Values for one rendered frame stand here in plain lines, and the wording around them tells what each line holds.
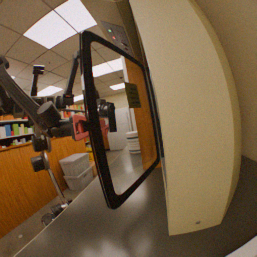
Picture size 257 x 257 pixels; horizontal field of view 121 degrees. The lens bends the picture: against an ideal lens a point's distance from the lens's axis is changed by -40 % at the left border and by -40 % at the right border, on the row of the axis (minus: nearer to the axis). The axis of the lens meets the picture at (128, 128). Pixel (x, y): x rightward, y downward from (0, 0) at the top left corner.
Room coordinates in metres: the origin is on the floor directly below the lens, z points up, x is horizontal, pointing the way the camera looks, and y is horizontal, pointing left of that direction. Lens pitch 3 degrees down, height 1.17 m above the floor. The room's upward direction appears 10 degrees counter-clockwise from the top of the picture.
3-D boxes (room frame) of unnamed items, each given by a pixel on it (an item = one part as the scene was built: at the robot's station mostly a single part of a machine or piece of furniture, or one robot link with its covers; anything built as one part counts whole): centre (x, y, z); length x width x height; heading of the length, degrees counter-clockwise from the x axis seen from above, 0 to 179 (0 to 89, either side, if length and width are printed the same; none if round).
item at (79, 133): (0.31, 0.10, 1.18); 0.09 x 0.07 x 0.07; 80
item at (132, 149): (0.33, -0.02, 1.19); 0.30 x 0.01 x 0.40; 147
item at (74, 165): (2.28, 1.21, 0.49); 0.60 x 0.42 x 0.33; 168
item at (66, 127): (0.35, 0.16, 1.18); 0.10 x 0.07 x 0.07; 170
